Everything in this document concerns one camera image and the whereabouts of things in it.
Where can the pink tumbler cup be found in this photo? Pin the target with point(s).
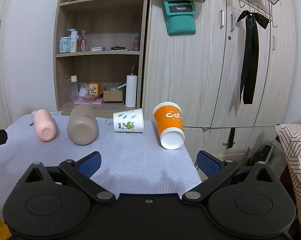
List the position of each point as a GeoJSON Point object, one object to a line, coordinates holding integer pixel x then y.
{"type": "Point", "coordinates": [45, 128]}

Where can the white leaf-print paper cup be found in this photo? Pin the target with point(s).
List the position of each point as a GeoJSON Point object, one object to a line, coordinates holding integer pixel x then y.
{"type": "Point", "coordinates": [129, 121]}

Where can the small pink bottle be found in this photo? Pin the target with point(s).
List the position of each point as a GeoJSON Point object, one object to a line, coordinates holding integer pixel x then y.
{"type": "Point", "coordinates": [136, 42]}

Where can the white patterned tablecloth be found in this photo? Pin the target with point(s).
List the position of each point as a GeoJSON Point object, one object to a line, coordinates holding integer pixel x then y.
{"type": "Point", "coordinates": [124, 162]}

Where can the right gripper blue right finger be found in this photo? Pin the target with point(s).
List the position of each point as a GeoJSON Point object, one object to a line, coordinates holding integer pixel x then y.
{"type": "Point", "coordinates": [217, 171]}

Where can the white door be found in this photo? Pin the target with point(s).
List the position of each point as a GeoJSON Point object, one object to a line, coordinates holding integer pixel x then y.
{"type": "Point", "coordinates": [0, 55]}

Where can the light wood wardrobe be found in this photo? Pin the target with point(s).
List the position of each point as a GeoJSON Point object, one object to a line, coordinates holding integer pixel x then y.
{"type": "Point", "coordinates": [201, 73]}

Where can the pink flat box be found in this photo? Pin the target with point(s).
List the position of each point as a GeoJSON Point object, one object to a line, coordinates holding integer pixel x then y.
{"type": "Point", "coordinates": [82, 101]}

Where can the teal Redmi pouch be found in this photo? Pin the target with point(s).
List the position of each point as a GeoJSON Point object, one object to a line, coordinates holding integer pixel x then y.
{"type": "Point", "coordinates": [179, 17]}

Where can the white lotion bottle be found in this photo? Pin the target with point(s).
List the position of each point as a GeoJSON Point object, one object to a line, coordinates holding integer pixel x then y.
{"type": "Point", "coordinates": [73, 39]}

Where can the teal white canister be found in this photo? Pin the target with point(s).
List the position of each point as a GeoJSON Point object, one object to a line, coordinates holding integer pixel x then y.
{"type": "Point", "coordinates": [64, 45]}

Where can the taupe tumbler cup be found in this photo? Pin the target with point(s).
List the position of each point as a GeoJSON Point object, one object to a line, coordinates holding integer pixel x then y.
{"type": "Point", "coordinates": [82, 126]}

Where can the clear bottle beige cap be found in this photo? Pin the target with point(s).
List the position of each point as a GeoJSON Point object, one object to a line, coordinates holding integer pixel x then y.
{"type": "Point", "coordinates": [74, 88]}

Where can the white paper towel roll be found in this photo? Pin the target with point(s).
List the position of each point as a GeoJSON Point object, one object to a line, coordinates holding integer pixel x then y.
{"type": "Point", "coordinates": [131, 89]}

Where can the geometric patterned cloth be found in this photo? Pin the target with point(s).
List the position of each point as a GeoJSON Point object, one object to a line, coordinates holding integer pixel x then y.
{"type": "Point", "coordinates": [290, 139]}

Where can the wooden open shelf unit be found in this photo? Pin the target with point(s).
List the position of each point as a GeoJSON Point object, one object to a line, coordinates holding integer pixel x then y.
{"type": "Point", "coordinates": [110, 27]}

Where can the small cardboard box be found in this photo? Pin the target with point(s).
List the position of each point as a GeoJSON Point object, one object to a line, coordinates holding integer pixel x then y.
{"type": "Point", "coordinates": [113, 96]}

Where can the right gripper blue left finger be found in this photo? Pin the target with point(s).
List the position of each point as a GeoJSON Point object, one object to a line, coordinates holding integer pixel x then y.
{"type": "Point", "coordinates": [79, 174]}

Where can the clear glass bottle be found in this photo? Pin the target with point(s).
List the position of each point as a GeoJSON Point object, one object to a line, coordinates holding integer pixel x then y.
{"type": "Point", "coordinates": [83, 46]}

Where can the orange printed small box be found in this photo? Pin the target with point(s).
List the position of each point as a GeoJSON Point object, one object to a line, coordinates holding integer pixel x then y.
{"type": "Point", "coordinates": [95, 88]}

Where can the orange paper cup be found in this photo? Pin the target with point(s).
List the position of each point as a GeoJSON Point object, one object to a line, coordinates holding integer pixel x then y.
{"type": "Point", "coordinates": [168, 119]}

